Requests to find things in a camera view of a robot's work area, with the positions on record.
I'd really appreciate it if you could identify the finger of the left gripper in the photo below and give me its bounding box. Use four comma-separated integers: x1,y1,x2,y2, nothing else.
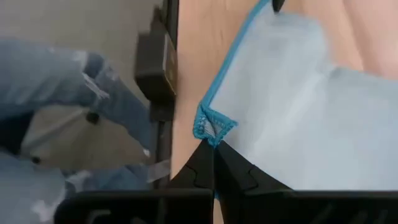
272,0,286,13

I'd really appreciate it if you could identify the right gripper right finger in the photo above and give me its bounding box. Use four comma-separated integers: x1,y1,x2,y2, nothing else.
215,141,292,224

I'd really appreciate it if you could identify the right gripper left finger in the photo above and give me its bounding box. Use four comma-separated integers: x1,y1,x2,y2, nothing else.
170,139,216,191

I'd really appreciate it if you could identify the light blue microfiber towel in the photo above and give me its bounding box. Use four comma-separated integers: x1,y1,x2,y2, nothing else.
192,0,398,200

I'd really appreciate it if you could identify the person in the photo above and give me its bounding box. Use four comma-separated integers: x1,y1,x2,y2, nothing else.
0,39,155,224

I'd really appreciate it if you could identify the black frame bracket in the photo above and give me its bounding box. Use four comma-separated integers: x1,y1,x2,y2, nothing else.
134,7,178,122

